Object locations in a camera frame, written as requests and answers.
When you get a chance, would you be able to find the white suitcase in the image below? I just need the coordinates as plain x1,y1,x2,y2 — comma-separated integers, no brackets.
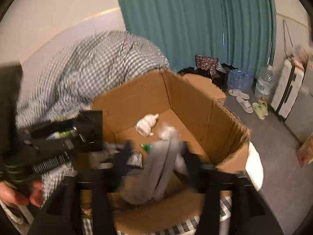
271,59,305,119

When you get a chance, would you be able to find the green snack bag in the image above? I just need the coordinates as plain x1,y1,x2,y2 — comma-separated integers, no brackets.
47,129,77,140

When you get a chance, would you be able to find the green slipper pair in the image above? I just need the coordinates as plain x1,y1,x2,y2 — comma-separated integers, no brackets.
252,100,268,120

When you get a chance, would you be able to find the grey checked bed sheet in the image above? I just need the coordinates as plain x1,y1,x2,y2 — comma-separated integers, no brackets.
83,196,232,234

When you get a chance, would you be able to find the large clear water bottle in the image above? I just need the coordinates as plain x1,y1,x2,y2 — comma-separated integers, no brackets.
254,65,275,99

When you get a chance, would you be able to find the white slipper pair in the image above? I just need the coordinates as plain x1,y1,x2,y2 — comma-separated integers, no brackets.
228,89,253,114

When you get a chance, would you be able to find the teal curtain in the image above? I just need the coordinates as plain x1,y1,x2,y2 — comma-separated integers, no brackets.
118,0,276,73

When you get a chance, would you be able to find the dark floral bag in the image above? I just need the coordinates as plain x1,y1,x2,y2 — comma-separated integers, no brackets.
195,55,219,76

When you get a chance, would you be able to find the pack of water bottles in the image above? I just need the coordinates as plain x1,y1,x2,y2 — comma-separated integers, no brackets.
227,69,254,90

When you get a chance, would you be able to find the person left hand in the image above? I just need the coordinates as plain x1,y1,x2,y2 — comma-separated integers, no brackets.
1,180,43,207

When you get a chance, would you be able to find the grey checked duvet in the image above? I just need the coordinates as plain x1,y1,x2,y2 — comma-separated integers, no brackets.
16,31,170,128

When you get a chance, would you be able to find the brown cardboard box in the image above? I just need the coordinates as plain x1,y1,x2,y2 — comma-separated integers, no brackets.
91,70,250,234

